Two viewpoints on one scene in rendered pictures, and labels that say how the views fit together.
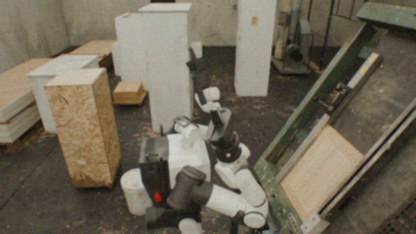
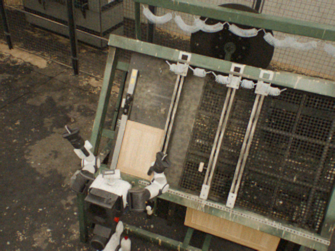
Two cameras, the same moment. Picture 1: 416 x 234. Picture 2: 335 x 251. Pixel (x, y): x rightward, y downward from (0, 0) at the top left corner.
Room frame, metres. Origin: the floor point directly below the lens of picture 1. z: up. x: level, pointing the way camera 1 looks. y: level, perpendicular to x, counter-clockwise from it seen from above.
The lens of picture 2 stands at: (-0.06, 1.65, 3.39)
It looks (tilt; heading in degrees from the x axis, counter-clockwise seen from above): 38 degrees down; 293
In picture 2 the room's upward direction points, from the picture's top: 7 degrees clockwise
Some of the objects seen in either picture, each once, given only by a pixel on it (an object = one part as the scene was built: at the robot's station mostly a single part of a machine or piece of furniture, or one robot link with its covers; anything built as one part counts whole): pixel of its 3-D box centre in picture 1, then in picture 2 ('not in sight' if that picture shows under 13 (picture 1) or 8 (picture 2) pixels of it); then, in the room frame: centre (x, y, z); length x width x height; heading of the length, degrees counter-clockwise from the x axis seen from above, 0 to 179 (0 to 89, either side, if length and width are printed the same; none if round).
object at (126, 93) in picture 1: (130, 94); not in sight; (4.61, 1.44, 0.15); 0.61 x 0.52 x 0.31; 0
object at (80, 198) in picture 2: (234, 215); (82, 216); (1.56, -0.21, 0.38); 0.06 x 0.06 x 0.75; 9
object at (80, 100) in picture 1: (90, 132); not in sight; (2.45, 1.25, 0.63); 0.50 x 0.42 x 1.25; 4
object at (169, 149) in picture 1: (175, 169); (107, 201); (1.01, 0.15, 1.28); 0.34 x 0.30 x 0.36; 9
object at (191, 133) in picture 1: (188, 132); (112, 175); (1.01, 0.09, 1.48); 0.10 x 0.07 x 0.09; 38
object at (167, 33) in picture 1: (171, 69); not in sight; (3.86, 0.53, 0.88); 0.90 x 0.60 x 1.75; 0
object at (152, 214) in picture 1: (173, 211); (105, 228); (1.01, 0.18, 1.01); 0.28 x 0.13 x 0.18; 99
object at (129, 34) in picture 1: (137, 34); not in sight; (5.54, 1.41, 1.08); 0.80 x 0.59 x 0.72; 0
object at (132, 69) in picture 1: (140, 69); not in sight; (5.51, 1.43, 0.36); 0.80 x 0.58 x 0.72; 0
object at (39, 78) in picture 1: (72, 93); not in sight; (3.91, 2.13, 0.48); 1.00 x 0.64 x 0.95; 0
